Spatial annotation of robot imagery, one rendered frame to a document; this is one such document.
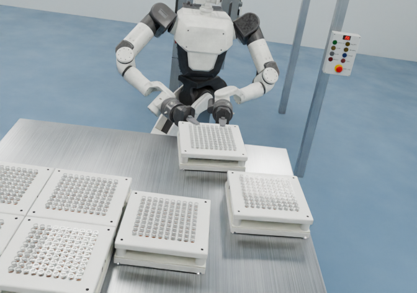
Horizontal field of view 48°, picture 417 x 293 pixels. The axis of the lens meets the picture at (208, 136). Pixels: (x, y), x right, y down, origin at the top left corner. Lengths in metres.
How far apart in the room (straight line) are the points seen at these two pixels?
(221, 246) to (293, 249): 0.22
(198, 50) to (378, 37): 4.96
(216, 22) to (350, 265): 1.54
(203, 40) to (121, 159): 0.75
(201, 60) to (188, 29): 0.16
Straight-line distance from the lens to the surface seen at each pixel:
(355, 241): 3.02
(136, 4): 6.68
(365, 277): 2.81
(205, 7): 2.23
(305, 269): 1.40
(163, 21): 2.21
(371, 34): 6.92
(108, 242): 1.27
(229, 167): 1.72
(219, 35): 2.20
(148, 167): 1.70
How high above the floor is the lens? 1.76
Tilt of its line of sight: 28 degrees down
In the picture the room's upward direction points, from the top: 8 degrees clockwise
